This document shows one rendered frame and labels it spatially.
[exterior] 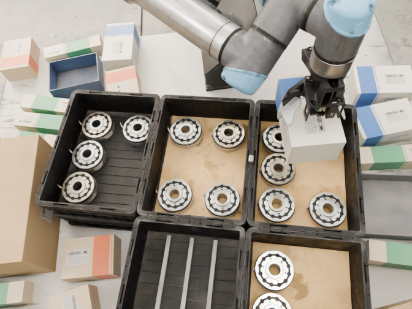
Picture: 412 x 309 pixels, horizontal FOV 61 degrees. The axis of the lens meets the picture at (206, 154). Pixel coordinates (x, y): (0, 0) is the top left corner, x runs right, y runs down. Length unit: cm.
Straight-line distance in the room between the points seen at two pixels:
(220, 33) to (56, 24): 243
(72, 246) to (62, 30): 203
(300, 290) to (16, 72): 135
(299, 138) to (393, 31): 204
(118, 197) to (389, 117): 93
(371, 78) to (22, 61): 136
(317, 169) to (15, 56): 128
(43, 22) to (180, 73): 177
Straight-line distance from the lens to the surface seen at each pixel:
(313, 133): 83
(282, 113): 83
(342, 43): 62
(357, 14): 59
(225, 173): 110
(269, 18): 64
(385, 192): 131
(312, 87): 76
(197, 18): 70
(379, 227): 126
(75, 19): 300
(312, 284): 104
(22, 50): 172
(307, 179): 111
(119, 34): 157
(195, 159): 113
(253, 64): 64
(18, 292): 127
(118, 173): 116
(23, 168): 122
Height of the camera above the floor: 184
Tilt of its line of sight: 63 degrees down
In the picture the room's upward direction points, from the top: 10 degrees counter-clockwise
